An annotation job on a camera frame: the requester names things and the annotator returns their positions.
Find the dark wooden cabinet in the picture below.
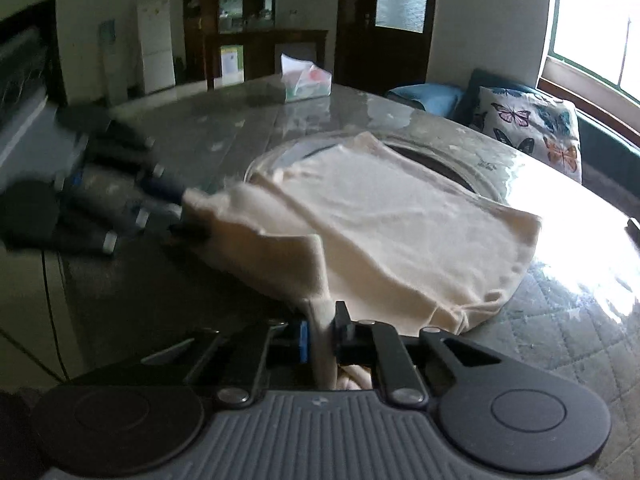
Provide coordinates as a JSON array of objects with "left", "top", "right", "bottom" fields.
[{"left": 176, "top": 0, "right": 328, "bottom": 86}]

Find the dark door with frosted glass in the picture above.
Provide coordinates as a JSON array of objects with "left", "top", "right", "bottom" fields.
[{"left": 334, "top": 0, "right": 436, "bottom": 96}]

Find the white refrigerator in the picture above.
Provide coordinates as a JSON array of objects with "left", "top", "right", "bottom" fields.
[{"left": 137, "top": 0, "right": 176, "bottom": 94}]

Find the green framed window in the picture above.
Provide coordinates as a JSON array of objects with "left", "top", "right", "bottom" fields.
[{"left": 542, "top": 0, "right": 639, "bottom": 122}]

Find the butterfly print pillow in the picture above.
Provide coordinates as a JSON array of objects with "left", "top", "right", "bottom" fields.
[{"left": 471, "top": 87, "right": 582, "bottom": 183}]

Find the cream fleece garment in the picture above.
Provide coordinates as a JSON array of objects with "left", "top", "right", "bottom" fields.
[{"left": 182, "top": 132, "right": 541, "bottom": 389}]

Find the tissue box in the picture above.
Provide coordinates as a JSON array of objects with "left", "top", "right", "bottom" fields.
[{"left": 280, "top": 54, "right": 332, "bottom": 103}]

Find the dark teal sofa bench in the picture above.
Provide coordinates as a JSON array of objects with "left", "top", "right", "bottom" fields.
[{"left": 450, "top": 68, "right": 640, "bottom": 197}]

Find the blue cushion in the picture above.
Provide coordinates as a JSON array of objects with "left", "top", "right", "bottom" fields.
[{"left": 385, "top": 84, "right": 464, "bottom": 118}]

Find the grey quilted star table cover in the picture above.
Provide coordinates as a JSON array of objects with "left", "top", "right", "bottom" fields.
[{"left": 64, "top": 77, "right": 639, "bottom": 479}]

